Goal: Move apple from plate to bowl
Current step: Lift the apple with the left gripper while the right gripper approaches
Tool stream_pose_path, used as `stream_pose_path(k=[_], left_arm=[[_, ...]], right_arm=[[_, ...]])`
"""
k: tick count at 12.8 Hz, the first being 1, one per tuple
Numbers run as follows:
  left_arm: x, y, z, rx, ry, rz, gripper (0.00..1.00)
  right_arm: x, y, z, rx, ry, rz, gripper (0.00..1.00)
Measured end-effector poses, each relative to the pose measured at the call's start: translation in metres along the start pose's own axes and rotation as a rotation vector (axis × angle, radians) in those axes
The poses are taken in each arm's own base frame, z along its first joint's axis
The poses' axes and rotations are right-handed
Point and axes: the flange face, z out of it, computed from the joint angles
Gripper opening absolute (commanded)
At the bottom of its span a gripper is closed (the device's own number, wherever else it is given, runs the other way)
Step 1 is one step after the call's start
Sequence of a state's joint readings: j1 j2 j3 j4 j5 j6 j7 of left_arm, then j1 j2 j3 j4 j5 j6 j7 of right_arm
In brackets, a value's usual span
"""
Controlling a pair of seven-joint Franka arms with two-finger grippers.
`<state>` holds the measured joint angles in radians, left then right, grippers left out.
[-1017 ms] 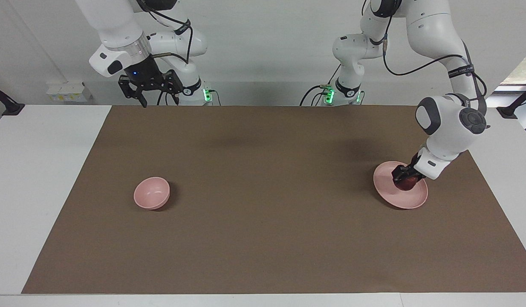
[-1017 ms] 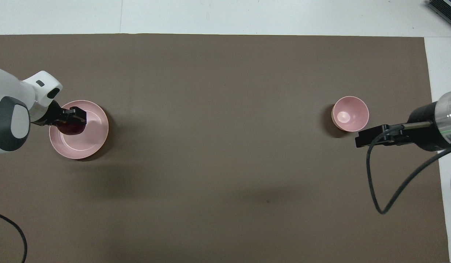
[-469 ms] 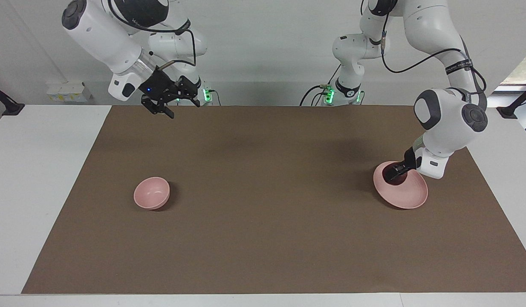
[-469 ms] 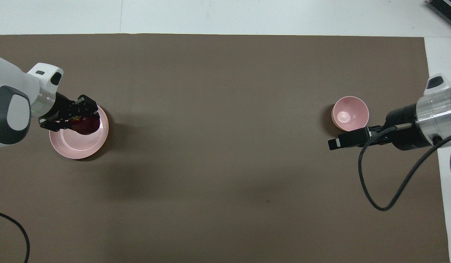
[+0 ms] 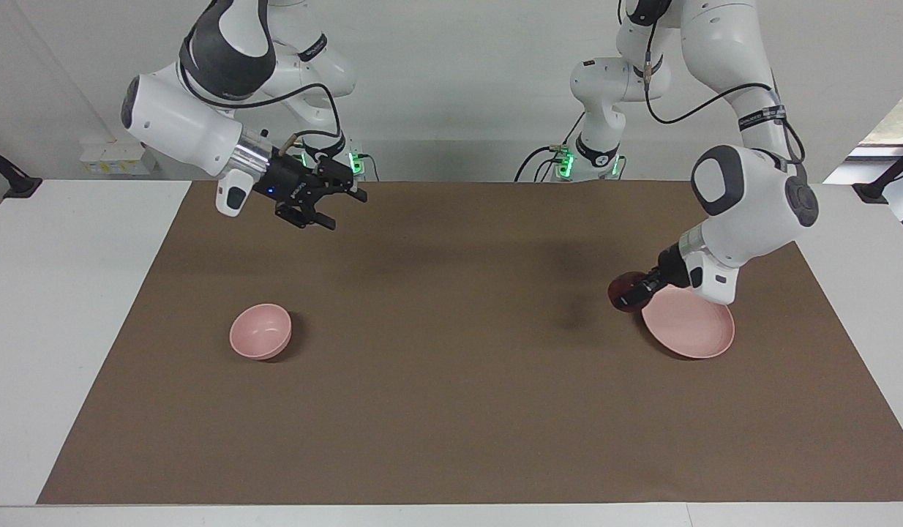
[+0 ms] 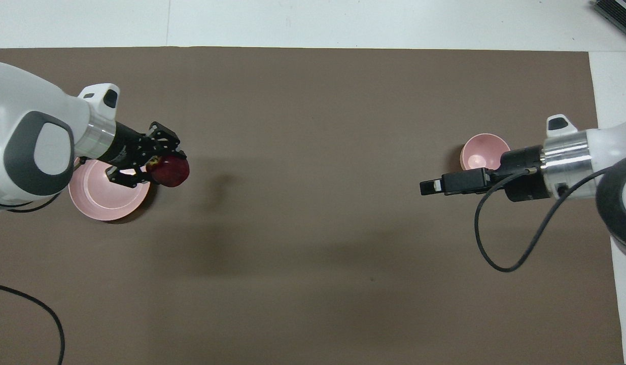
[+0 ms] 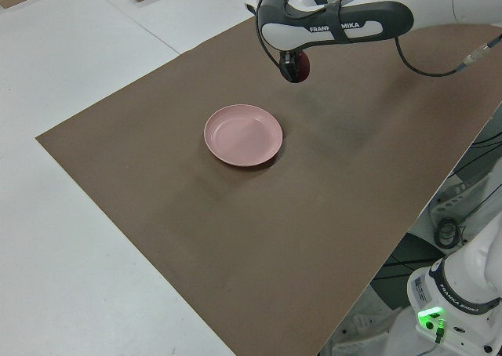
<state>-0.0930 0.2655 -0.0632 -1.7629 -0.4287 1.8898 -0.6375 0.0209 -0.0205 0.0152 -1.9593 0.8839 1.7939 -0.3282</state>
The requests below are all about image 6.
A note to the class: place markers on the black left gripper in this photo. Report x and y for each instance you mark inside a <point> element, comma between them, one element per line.
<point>126,147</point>

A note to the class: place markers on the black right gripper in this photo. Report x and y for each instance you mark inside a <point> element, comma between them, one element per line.
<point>521,175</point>

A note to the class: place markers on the dark red apple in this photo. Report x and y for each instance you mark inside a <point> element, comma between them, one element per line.
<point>172,172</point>

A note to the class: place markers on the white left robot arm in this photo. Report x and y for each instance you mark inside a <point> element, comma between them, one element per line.
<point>34,116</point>

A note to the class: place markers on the pink bowl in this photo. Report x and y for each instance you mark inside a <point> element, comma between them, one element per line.
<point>478,149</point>

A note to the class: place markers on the pink plate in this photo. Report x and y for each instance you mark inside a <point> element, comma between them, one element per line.
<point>105,200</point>

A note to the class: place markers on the brown table mat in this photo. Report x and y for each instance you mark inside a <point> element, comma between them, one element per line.
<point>313,228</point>

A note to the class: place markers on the grey ribbed metal box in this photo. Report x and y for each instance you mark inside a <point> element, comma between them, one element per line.
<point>620,12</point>

